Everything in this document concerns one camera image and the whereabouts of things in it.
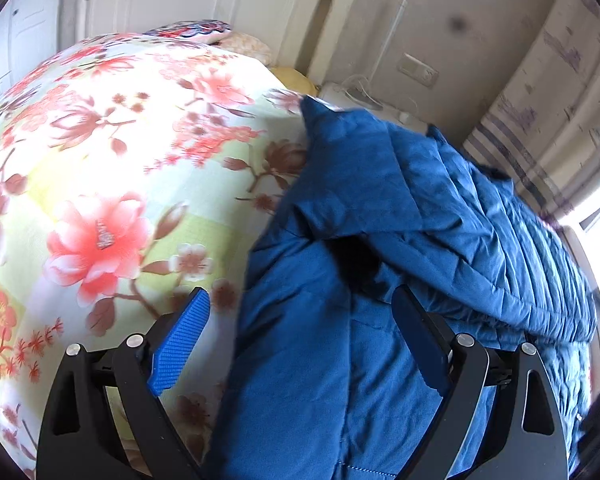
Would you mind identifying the blue quilted down jacket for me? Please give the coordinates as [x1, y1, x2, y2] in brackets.
[204, 98, 596, 479]

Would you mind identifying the floral bed sheet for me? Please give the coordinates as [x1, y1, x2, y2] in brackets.
[0, 34, 306, 478]

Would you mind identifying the striped patterned curtain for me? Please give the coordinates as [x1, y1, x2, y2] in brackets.
[463, 0, 600, 219]

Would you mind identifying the slim white desk lamp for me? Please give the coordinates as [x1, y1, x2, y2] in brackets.
[344, 0, 407, 112]

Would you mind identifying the white nightstand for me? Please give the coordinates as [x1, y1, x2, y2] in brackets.
[318, 82, 428, 134]

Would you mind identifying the yellow pillow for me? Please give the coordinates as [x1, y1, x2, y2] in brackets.
[270, 66, 318, 96]

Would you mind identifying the white wardrobe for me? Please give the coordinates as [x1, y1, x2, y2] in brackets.
[0, 0, 60, 97]

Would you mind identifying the beige floral pillow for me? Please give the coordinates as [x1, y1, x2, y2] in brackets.
[215, 32, 273, 66]

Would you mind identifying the patterned decorative pillow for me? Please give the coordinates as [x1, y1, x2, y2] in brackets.
[145, 20, 233, 44]

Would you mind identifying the wall power socket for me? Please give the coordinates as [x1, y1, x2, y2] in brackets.
[398, 53, 439, 88]

